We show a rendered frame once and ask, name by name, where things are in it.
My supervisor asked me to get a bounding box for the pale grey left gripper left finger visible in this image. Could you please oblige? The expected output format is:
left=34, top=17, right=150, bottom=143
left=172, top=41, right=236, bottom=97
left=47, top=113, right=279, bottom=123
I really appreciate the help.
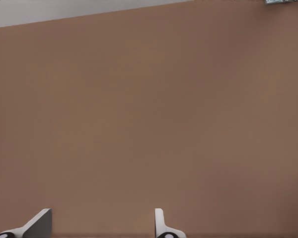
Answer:
left=0, top=208, right=53, bottom=238

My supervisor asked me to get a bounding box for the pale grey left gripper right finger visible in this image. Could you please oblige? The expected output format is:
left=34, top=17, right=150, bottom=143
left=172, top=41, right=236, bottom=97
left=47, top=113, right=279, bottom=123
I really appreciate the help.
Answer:
left=154, top=208, right=186, bottom=238

